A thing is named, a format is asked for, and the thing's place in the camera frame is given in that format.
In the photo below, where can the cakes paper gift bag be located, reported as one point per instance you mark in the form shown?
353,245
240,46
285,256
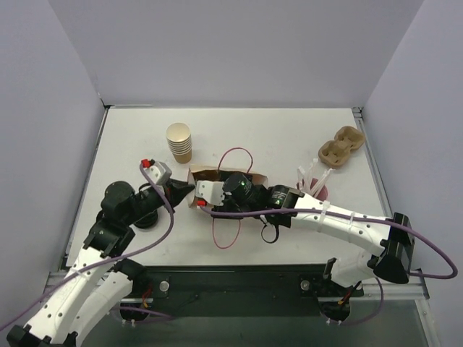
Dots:
214,173

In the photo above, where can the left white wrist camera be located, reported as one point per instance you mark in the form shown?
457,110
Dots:
155,172

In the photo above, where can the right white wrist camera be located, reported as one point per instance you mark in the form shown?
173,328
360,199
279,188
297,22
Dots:
210,191

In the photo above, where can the stack of brown paper cups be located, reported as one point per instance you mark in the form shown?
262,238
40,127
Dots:
179,140

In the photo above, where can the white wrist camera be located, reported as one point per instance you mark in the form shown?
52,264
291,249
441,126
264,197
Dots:
155,172
210,191

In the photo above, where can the brown pulp cup carrier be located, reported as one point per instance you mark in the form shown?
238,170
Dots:
336,152

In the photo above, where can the pink cup holding straws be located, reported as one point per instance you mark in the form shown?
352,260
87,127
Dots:
321,195

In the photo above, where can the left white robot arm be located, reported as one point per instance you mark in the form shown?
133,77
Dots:
101,275

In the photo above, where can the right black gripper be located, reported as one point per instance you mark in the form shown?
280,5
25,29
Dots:
220,207

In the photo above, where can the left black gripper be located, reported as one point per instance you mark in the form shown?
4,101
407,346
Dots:
170,191

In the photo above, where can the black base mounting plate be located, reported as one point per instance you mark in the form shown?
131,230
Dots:
234,291

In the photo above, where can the stack of black lids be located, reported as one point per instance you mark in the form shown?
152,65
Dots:
148,221

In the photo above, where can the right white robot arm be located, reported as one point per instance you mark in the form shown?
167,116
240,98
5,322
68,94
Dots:
386,249

